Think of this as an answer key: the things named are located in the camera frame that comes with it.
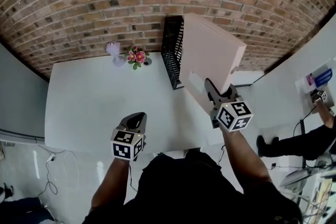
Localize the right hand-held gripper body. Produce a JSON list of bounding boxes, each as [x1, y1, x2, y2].
[[209, 94, 255, 133]]

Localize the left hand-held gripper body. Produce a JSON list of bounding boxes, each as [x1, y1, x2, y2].
[[110, 124, 147, 162]]

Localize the light pink folder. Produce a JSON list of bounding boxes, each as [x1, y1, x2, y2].
[[178, 13, 247, 116]]

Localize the black mesh file holder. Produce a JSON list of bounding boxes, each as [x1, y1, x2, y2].
[[161, 15, 186, 91]]

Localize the person's right forearm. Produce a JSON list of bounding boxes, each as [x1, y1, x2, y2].
[[222, 127, 274, 195]]

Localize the person's left forearm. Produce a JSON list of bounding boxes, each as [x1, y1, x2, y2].
[[90, 157, 132, 212]]

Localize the white partition panel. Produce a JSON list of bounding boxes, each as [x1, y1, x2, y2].
[[251, 17, 336, 137]]

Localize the potted pink flowers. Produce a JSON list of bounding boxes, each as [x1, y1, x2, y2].
[[125, 45, 150, 71]]

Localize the person's black shirt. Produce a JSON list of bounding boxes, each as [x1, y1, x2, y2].
[[82, 149, 302, 224]]

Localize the blue plastic basket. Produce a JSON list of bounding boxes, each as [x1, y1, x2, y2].
[[314, 68, 333, 88]]

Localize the grey metal cabinet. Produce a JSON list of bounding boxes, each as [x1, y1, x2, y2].
[[0, 43, 50, 140]]

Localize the pile of lab equipment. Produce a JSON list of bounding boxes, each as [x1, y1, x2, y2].
[[279, 154, 336, 224]]

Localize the grey floor cable duct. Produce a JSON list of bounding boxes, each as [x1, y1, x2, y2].
[[0, 128, 45, 144]]

